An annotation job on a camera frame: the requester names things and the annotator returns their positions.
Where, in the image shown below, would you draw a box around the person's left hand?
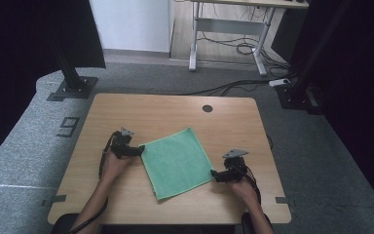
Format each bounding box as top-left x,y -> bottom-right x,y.
98,149 -> 131,183

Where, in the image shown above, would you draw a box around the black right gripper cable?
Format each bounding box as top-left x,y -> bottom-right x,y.
239,165 -> 263,207

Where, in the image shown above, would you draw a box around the white desk frame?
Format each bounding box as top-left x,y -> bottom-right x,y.
188,0 -> 310,78

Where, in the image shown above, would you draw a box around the white power strip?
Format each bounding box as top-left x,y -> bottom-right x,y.
268,77 -> 292,89

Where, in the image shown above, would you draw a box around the green cloth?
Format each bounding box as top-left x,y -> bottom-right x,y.
139,127 -> 216,201

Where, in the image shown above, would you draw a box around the black curtain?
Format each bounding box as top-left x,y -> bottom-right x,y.
0,0 -> 107,171
271,0 -> 374,222

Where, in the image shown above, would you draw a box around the person's right hand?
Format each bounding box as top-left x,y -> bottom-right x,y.
229,177 -> 261,210

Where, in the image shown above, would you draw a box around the black metal stand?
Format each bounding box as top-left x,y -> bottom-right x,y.
48,30 -> 99,100
275,0 -> 354,115

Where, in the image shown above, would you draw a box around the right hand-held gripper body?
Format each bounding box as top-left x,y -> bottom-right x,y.
221,148 -> 250,183

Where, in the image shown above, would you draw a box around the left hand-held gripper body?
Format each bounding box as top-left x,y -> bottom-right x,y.
109,127 -> 137,160

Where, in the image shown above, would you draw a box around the black floor cable bundle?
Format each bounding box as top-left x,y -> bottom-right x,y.
180,78 -> 274,98

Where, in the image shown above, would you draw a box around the tangled black cables under desk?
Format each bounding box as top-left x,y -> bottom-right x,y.
197,30 -> 290,71

